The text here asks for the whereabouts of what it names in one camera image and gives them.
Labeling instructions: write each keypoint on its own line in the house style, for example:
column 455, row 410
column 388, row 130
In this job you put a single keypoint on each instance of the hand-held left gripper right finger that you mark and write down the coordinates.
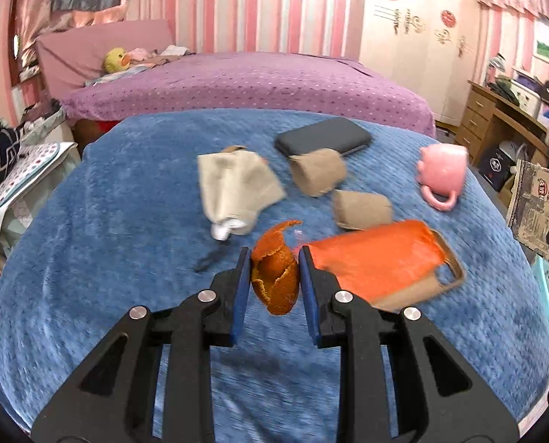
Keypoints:
column 310, row 300

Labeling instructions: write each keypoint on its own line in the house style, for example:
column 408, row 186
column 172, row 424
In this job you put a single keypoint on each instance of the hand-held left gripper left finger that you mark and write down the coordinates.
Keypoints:
column 242, row 295

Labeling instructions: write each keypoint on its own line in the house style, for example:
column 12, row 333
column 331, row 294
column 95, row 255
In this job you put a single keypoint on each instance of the orange peel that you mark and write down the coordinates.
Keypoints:
column 274, row 286

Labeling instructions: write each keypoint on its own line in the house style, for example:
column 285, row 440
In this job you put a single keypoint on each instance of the patterned snack packet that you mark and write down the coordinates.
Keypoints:
column 537, row 203

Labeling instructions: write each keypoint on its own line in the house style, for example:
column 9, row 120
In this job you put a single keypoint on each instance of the white plastic spoon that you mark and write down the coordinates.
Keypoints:
column 221, row 230

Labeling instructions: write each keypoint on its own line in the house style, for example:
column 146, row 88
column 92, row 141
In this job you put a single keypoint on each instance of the orange cloth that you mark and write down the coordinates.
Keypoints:
column 376, row 258

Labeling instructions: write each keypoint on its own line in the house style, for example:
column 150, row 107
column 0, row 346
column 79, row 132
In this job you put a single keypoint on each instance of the white fan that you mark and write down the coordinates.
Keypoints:
column 513, row 152

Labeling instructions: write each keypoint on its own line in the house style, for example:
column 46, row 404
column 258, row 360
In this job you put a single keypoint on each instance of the black printed box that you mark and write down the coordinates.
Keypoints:
column 492, row 164

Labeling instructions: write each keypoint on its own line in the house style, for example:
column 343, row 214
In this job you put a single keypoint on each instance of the brown paper bag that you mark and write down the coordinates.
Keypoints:
column 422, row 293

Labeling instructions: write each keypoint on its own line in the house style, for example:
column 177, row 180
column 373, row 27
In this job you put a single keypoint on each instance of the blue quilted blanket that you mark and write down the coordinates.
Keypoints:
column 117, row 240

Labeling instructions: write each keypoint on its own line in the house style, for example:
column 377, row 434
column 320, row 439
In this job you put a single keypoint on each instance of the pink mug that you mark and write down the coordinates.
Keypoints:
column 440, row 170

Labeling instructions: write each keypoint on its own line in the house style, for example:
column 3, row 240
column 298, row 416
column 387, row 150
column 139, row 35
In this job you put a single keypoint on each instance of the white storage box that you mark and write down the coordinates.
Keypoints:
column 526, row 97

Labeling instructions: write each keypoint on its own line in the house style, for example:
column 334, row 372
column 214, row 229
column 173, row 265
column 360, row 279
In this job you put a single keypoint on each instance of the wooden desk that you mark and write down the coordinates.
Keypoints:
column 475, row 115

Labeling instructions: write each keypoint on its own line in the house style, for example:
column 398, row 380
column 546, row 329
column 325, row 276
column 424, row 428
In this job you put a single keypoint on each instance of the black case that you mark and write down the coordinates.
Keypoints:
column 323, row 136

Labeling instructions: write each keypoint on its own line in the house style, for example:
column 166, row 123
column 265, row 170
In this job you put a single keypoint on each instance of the desk lamp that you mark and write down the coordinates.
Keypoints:
column 496, row 64

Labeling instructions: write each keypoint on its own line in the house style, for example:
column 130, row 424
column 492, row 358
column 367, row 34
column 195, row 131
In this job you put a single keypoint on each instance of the purple bed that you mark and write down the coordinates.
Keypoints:
column 256, row 83

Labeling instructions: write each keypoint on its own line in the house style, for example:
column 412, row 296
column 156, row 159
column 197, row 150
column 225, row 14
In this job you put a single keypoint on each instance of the white wardrobe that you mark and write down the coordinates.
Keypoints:
column 394, row 55

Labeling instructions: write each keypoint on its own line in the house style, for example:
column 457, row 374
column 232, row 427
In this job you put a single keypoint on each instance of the white cloth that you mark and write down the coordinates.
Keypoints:
column 175, row 50

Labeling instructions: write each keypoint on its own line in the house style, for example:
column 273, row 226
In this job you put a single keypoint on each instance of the pink cloth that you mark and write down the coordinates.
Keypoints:
column 141, row 54

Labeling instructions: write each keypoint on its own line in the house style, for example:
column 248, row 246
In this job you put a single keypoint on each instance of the yellow duck plush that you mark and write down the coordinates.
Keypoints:
column 116, row 60

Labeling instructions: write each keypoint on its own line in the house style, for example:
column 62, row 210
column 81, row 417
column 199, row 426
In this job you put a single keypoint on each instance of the pink headboard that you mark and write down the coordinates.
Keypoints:
column 94, row 50

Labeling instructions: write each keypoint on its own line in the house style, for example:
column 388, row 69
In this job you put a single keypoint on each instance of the white power strip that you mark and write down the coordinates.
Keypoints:
column 29, row 72

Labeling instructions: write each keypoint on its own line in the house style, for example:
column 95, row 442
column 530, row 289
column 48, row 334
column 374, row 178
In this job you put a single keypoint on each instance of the pink satin curtain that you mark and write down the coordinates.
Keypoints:
column 29, row 9

